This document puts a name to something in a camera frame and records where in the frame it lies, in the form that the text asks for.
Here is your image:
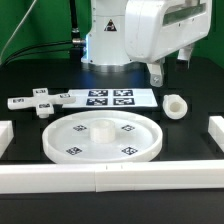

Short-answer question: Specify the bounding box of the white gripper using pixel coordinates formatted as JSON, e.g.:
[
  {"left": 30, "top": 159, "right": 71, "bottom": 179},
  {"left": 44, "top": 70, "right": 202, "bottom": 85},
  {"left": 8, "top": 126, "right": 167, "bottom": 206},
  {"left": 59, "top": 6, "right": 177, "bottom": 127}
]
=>
[{"left": 125, "top": 0, "right": 212, "bottom": 87}]

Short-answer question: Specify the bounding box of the white round table top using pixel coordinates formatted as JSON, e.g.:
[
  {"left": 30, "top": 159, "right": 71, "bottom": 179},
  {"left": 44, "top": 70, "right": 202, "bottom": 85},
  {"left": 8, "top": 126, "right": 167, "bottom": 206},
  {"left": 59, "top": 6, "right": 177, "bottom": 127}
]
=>
[{"left": 42, "top": 110, "right": 163, "bottom": 164}]

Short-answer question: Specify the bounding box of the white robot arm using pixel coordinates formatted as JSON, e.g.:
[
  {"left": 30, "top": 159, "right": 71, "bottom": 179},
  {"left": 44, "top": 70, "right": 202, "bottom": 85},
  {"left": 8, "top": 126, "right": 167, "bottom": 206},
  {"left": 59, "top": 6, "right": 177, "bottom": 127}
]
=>
[{"left": 82, "top": 0, "right": 212, "bottom": 87}]

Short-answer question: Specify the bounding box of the white marker sheet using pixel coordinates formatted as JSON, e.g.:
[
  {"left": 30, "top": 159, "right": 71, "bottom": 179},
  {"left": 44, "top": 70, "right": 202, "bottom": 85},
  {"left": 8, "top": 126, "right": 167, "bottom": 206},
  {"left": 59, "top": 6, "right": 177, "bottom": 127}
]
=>
[{"left": 63, "top": 88, "right": 158, "bottom": 108}]

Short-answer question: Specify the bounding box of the white cross-shaped table base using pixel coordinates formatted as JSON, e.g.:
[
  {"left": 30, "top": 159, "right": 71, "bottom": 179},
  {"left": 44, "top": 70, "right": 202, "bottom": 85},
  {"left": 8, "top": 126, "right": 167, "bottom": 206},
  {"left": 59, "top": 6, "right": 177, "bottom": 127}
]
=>
[{"left": 7, "top": 88, "right": 76, "bottom": 118}]

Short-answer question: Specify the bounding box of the black cable with connector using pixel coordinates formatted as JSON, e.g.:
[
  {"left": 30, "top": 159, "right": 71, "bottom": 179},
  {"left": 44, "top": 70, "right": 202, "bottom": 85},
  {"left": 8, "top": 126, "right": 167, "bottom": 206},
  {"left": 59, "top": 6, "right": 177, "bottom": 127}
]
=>
[{"left": 0, "top": 37, "right": 87, "bottom": 66}]

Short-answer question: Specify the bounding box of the black vertical cable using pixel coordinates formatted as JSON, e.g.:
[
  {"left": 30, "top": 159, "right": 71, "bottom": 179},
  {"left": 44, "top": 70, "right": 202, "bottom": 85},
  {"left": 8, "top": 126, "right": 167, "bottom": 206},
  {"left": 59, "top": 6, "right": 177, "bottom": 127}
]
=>
[{"left": 68, "top": 0, "right": 81, "bottom": 39}]

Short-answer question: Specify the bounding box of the white front rail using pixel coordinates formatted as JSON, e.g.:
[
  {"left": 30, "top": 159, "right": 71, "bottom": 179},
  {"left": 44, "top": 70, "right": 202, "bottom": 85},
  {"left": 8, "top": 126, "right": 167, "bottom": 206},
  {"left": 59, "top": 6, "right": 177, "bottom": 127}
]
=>
[{"left": 0, "top": 160, "right": 224, "bottom": 194}]

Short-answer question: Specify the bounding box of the grey thin cable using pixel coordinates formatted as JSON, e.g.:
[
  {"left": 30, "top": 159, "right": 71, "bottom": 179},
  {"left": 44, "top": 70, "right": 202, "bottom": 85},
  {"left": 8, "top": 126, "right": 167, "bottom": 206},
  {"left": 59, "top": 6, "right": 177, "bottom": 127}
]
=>
[{"left": 0, "top": 0, "right": 38, "bottom": 63}]

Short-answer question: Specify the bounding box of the white left bracket block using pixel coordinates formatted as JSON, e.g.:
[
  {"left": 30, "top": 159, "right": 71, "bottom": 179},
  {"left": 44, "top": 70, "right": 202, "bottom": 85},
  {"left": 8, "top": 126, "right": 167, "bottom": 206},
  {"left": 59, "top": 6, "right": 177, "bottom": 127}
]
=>
[{"left": 0, "top": 121, "right": 14, "bottom": 158}]

